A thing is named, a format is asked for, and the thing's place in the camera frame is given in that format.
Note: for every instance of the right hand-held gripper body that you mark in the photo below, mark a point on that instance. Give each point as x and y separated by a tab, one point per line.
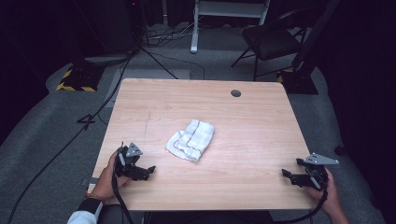
316	174

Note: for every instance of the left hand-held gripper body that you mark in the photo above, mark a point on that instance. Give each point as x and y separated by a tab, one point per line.
128	161

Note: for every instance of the white cloth with coloured stitching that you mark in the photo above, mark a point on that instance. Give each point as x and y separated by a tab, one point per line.
191	140

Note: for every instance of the person's right hand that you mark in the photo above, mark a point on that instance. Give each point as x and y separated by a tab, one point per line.
330	196

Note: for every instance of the person's left hand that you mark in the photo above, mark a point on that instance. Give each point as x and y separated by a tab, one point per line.
107	182

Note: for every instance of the black folding chair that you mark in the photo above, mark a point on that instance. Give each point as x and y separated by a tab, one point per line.
269	42

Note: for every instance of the dark equipment tower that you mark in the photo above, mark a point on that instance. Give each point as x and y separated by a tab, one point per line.
116	25

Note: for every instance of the black yellow striped base plate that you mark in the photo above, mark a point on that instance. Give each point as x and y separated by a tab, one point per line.
297	82
80	77

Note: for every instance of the black slanted stand post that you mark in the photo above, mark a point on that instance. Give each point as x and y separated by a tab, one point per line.
314	34

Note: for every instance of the white metal desk frame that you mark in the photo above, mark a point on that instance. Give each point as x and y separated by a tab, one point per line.
222	9

